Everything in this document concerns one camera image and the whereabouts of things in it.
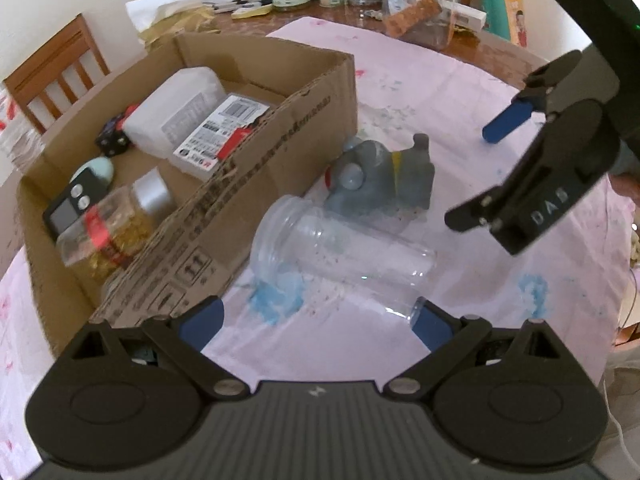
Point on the clear water bottle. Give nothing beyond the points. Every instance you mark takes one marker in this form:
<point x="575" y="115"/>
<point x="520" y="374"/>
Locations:
<point x="20" y="145"/>

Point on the clear plastic jar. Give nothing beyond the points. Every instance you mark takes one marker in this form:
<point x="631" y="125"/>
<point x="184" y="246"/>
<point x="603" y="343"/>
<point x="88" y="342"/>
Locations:
<point x="340" y="255"/>

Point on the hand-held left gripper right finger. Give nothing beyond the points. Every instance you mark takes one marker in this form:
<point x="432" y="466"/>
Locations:
<point x="432" y="327"/>

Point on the translucent white plastic box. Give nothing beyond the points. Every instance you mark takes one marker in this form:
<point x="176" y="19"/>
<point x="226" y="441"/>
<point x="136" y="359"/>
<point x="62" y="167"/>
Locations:
<point x="175" y="105"/>

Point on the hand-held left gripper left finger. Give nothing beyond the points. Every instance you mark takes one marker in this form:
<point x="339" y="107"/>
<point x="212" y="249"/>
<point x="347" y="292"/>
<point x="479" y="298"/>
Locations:
<point x="202" y="322"/>

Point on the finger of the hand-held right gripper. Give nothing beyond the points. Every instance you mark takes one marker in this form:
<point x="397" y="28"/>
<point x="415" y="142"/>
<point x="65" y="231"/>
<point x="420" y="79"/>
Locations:
<point x="505" y="122"/>
<point x="540" y="215"/>

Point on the capsule bottle with silver cap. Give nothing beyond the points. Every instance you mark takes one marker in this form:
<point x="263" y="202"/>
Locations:
<point x="115" y="225"/>

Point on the yellowish plastic bag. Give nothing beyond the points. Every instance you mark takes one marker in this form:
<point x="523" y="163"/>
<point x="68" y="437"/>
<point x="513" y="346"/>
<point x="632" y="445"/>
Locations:
<point x="180" y="25"/>

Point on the grey toy figure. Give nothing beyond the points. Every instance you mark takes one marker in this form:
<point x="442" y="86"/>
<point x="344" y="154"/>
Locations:
<point x="385" y="175"/>

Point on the black and orange toy car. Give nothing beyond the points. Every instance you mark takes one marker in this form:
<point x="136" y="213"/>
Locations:
<point x="112" y="137"/>

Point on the teal gift bag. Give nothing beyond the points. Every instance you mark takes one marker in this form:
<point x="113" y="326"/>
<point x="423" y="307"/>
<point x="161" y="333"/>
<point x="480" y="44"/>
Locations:
<point x="505" y="10"/>

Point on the orange snack bar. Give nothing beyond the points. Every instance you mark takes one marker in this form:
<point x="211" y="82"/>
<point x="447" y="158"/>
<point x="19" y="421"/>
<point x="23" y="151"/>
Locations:
<point x="412" y="17"/>

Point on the white labelled packet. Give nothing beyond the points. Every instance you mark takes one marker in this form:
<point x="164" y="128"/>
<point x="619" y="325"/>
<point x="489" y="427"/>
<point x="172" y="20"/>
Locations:
<point x="215" y="130"/>

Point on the small white carton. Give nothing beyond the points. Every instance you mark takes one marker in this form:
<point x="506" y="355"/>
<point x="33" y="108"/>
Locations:
<point x="465" y="14"/>

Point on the brown cardboard box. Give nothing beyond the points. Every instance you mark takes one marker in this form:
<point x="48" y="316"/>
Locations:
<point x="280" y="125"/>

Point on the white paper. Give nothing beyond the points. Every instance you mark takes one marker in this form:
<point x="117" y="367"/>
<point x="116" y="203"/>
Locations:
<point x="160" y="2"/>

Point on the black digital timer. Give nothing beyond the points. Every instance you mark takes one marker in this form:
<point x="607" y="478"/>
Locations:
<point x="65" y="215"/>

